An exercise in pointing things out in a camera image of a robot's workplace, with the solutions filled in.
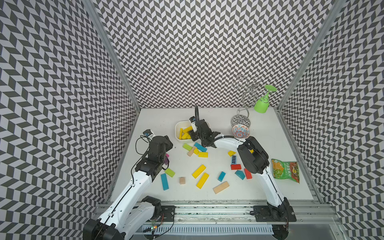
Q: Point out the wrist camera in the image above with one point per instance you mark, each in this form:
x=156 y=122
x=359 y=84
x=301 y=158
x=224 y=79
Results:
x=193 y=122
x=148 y=134

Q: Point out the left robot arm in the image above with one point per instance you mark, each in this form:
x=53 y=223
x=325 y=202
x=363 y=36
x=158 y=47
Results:
x=121 y=220

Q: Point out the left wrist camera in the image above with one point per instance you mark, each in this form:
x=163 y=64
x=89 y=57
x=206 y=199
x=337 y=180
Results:
x=148 y=134

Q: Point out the light green block front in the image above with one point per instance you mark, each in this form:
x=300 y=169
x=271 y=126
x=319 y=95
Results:
x=170 y=172

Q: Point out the long natural wood block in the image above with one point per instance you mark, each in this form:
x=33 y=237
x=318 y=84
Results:
x=221 y=187

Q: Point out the long teal block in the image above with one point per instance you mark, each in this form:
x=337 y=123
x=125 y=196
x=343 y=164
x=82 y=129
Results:
x=165 y=183

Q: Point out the teal block back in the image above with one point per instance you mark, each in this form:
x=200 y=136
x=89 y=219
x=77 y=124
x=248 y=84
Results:
x=200 y=147

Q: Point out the teal wedge block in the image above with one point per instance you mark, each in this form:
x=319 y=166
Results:
x=240 y=174

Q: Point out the white plastic tray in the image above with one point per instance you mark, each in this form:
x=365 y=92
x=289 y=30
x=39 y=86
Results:
x=186 y=126

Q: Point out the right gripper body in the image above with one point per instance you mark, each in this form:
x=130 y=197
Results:
x=195 y=135

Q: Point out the light green block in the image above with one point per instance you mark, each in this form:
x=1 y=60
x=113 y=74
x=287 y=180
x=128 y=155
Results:
x=170 y=172
x=187 y=147

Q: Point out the yellow flat block right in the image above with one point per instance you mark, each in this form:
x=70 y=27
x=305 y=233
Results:
x=231 y=153

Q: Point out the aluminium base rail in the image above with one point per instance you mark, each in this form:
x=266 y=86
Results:
x=220 y=212

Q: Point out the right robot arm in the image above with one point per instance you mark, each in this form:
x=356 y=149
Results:
x=256 y=160

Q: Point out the blue ridged block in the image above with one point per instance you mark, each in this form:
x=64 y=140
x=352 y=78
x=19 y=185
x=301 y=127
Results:
x=234 y=160

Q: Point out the light green block back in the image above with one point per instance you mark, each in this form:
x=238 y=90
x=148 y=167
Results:
x=187 y=147

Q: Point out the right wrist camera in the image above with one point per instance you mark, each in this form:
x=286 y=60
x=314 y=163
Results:
x=193 y=122

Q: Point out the small natural wood cube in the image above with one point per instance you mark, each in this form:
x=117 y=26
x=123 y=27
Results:
x=182 y=180

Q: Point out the green plastic goblet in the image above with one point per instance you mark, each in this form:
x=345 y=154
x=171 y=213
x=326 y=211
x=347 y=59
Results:
x=261 y=106

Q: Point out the small teal block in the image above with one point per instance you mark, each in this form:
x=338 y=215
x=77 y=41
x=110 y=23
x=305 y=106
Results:
x=221 y=176

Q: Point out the long yellow block front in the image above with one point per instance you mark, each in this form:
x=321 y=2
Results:
x=202 y=180

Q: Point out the yellow block middle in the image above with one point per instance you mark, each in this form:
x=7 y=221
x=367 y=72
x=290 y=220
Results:
x=203 y=154

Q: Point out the red upright block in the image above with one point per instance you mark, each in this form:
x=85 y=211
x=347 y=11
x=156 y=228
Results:
x=248 y=174

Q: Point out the green snack bag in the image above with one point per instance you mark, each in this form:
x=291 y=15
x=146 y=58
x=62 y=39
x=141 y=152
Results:
x=286 y=170

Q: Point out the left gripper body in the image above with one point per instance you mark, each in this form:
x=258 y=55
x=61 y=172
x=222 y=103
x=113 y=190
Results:
x=168 y=145

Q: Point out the dark purple block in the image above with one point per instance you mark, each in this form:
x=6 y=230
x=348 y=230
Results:
x=166 y=161

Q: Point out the natural wood block back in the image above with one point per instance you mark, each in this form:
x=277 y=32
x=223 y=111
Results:
x=191 y=152

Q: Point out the metal wire cup rack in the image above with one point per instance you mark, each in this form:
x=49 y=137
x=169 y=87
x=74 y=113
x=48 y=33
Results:
x=249 y=90

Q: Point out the red flat block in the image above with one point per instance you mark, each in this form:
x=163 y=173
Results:
x=236 y=167

